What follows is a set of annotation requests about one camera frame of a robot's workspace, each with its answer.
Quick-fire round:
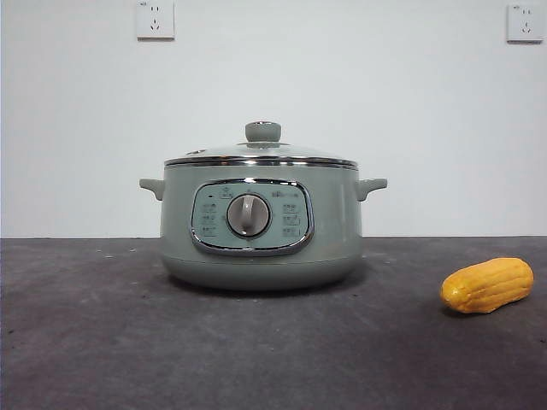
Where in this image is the glass lid with green knob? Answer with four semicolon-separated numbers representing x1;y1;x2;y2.
164;120;358;167

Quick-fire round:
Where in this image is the yellow corn cob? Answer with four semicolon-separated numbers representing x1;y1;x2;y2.
440;257;535;316

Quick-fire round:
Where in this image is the sage green electric pot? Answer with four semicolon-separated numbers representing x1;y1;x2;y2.
138;160;389;292

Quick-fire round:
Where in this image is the white wall socket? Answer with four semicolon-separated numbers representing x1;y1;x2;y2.
136;0;176;42
506;3;544;44

